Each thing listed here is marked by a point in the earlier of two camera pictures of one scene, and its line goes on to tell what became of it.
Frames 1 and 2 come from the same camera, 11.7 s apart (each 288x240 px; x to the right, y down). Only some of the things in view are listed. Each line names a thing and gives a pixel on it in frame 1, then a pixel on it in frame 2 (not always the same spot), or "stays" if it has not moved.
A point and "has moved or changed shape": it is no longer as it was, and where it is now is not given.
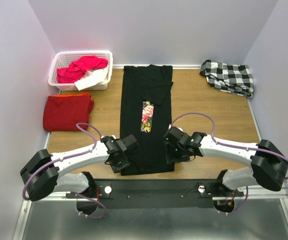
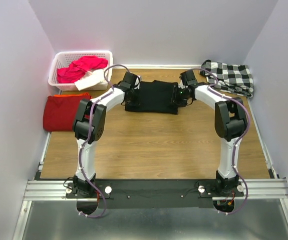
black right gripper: [170, 155] to [177, 93]
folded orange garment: [80, 94] stays
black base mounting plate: [155, 193] stays
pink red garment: [78, 68] stays
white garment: [91, 79] stays
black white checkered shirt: [237, 79] stays
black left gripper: [119, 164] to [129, 97]
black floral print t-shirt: [146, 113] has moved or changed shape
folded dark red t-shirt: [63, 113] stays
